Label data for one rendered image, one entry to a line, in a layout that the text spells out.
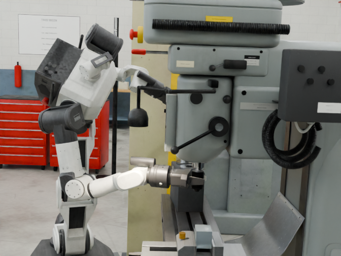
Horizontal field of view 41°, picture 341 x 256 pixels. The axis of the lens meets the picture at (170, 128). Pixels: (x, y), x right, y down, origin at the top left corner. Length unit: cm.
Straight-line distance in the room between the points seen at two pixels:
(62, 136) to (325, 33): 997
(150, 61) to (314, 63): 214
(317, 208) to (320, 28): 986
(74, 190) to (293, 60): 97
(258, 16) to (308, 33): 974
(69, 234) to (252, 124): 125
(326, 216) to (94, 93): 101
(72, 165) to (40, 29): 920
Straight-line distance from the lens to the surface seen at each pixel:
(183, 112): 158
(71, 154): 183
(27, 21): 1102
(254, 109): 158
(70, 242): 247
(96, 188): 181
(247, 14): 156
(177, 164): 218
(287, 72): 134
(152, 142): 344
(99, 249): 273
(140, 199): 355
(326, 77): 138
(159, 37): 152
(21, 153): 664
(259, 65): 157
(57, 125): 184
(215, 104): 158
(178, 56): 153
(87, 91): 190
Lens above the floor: 170
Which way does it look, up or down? 9 degrees down
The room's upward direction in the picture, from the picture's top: 2 degrees clockwise
